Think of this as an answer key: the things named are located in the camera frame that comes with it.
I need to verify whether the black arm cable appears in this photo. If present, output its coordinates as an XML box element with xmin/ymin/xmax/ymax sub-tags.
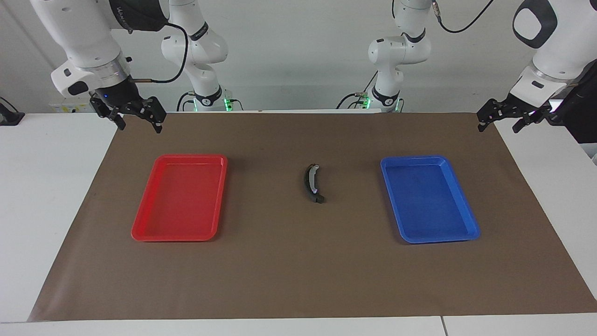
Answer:
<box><xmin>127</xmin><ymin>21</ymin><xmax>190</xmax><ymax>85</ymax></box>
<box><xmin>431</xmin><ymin>0</ymin><xmax>496</xmax><ymax>34</ymax></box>

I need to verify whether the black base cable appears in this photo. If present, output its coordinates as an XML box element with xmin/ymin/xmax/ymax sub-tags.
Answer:
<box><xmin>337</xmin><ymin>70</ymin><xmax>374</xmax><ymax>111</ymax></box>
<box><xmin>176</xmin><ymin>91</ymin><xmax>197</xmax><ymax>113</ymax></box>

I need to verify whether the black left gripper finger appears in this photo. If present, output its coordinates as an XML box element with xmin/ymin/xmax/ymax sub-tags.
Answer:
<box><xmin>476</xmin><ymin>98</ymin><xmax>509</xmax><ymax>133</ymax></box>
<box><xmin>512</xmin><ymin>108</ymin><xmax>552</xmax><ymax>134</ymax></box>

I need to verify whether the brown table mat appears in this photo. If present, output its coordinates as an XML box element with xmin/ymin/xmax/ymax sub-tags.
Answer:
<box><xmin>28</xmin><ymin>112</ymin><xmax>597</xmax><ymax>322</ymax></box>

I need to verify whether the large dark object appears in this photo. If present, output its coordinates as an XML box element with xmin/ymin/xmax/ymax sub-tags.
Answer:
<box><xmin>550</xmin><ymin>61</ymin><xmax>597</xmax><ymax>145</ymax></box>

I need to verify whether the blue plastic tray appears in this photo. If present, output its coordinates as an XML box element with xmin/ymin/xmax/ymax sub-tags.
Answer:
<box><xmin>380</xmin><ymin>155</ymin><xmax>481</xmax><ymax>245</ymax></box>

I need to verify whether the curved brake shoe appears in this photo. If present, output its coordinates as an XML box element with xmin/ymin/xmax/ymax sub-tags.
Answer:
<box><xmin>302</xmin><ymin>163</ymin><xmax>323</xmax><ymax>202</ymax></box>

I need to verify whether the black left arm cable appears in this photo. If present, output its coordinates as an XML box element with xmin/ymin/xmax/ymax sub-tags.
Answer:
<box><xmin>431</xmin><ymin>0</ymin><xmax>496</xmax><ymax>34</ymax></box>

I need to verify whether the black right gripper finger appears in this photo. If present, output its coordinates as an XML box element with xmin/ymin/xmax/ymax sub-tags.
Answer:
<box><xmin>95</xmin><ymin>100</ymin><xmax>127</xmax><ymax>131</ymax></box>
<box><xmin>135</xmin><ymin>96</ymin><xmax>167</xmax><ymax>134</ymax></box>

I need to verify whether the white labelled box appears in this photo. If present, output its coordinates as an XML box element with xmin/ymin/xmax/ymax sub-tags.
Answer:
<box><xmin>49</xmin><ymin>99</ymin><xmax>94</xmax><ymax>114</ymax></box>

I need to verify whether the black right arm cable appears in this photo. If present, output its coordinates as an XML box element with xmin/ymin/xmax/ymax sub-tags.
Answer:
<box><xmin>127</xmin><ymin>21</ymin><xmax>190</xmax><ymax>85</ymax></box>

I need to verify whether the red plastic tray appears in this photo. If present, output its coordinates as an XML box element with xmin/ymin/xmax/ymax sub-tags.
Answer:
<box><xmin>131</xmin><ymin>154</ymin><xmax>229</xmax><ymax>243</ymax></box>

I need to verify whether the black stand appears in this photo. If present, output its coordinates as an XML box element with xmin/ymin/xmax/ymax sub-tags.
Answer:
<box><xmin>0</xmin><ymin>96</ymin><xmax>25</xmax><ymax>127</ymax></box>

